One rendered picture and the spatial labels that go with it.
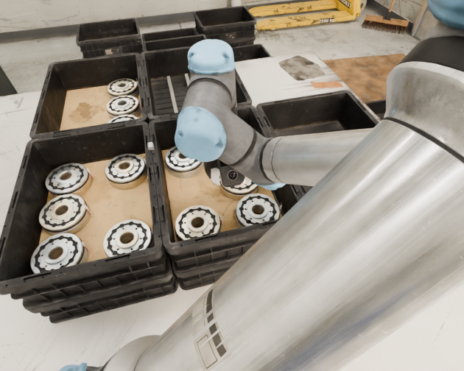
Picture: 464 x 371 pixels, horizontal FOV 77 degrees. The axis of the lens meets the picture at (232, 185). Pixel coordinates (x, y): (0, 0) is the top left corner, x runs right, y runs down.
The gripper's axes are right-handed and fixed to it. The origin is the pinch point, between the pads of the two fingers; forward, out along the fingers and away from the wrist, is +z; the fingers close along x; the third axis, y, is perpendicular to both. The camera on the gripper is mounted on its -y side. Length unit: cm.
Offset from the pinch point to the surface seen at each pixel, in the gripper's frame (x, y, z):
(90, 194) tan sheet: 34.7, 7.1, 0.3
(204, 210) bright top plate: 7.6, -7.3, -1.9
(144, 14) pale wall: 20, 318, 106
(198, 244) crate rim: 10.1, -18.5, -10.1
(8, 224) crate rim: 45.4, -4.2, -11.9
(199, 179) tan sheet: 6.9, 4.6, 2.4
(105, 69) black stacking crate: 29, 60, 0
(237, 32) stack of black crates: -45, 154, 52
